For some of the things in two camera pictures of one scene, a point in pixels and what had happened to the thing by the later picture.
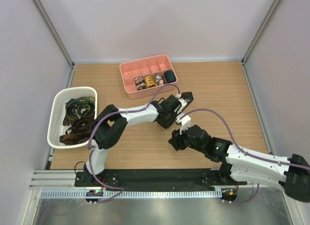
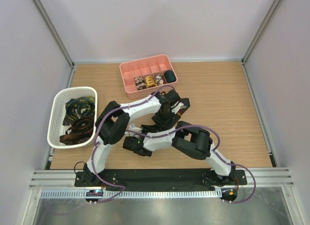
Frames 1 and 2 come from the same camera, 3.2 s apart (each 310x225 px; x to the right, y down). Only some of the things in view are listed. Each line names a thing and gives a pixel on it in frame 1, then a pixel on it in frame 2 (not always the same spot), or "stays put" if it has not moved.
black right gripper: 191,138 -> 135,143
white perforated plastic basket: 55,127 stays put
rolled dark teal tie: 170,76 stays put
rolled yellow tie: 150,82 stays put
